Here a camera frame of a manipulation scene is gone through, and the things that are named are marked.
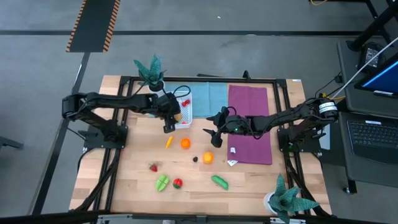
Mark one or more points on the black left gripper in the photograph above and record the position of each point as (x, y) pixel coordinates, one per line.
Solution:
(164, 105)

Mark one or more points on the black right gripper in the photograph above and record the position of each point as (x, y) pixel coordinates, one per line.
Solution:
(236, 126)

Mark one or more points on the pink toy peach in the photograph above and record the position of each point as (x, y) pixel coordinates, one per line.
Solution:
(178, 117)

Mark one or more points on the yellow toy banana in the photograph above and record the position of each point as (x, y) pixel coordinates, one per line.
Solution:
(169, 142)

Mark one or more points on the smooth orange toy orange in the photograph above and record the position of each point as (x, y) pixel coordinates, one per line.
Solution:
(208, 157)

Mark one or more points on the dark toy blackberry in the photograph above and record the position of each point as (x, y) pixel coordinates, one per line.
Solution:
(195, 159)

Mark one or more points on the small red toy strawberry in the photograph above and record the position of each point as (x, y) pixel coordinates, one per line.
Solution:
(153, 168)

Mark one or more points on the green toy cucumber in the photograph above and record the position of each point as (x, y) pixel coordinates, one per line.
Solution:
(220, 182)

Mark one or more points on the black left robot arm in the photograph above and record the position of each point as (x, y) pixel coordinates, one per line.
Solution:
(109, 101)

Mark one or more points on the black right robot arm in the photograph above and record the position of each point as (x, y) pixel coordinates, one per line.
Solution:
(280, 119)

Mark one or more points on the white perforated plastic basket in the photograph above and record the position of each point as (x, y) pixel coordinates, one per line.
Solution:
(187, 119)

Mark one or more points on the teal cloth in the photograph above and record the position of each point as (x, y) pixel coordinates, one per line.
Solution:
(208, 99)

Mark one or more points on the ribbed orange toy tangerine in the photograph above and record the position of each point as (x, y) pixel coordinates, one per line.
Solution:
(185, 143)

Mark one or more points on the purple cloth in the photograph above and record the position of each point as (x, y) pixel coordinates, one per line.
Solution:
(252, 149)

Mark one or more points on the green plant in white pot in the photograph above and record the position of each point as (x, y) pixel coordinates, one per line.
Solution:
(151, 74)
(289, 202)

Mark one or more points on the large red toy strawberry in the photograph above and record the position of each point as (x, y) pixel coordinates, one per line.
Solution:
(177, 183)

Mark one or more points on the light green toy vegetable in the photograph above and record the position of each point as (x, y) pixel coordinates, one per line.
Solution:
(162, 183)

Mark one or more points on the black orange-edged floor mat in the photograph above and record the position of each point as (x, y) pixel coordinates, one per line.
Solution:
(93, 25)

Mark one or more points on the black laptop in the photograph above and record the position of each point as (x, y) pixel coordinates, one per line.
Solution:
(373, 137)

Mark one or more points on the dark grey side desk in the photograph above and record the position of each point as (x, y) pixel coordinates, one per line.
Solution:
(367, 174)

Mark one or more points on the dark metal floor foot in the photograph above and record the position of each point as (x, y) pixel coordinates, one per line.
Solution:
(9, 142)

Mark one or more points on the black power adapter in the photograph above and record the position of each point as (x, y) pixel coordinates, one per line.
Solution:
(370, 57)

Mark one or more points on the monitor with blue screen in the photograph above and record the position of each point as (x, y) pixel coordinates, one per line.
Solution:
(382, 81)

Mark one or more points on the black stand leg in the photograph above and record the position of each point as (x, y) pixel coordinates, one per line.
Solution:
(373, 28)

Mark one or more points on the black metal table frame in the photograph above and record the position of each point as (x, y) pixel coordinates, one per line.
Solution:
(186, 79)

